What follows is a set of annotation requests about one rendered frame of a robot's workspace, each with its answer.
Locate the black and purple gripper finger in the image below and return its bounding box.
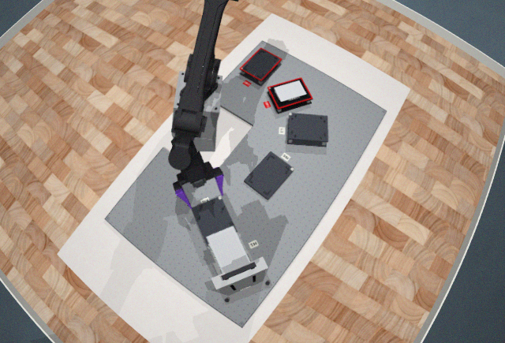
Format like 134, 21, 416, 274
175, 187, 192, 209
215, 174, 224, 196

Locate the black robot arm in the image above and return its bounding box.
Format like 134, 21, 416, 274
168, 0, 229, 188

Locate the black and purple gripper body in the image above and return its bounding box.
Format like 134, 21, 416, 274
173, 151, 223, 191

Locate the grey slotted shelf rack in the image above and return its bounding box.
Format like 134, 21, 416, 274
208, 232, 266, 296

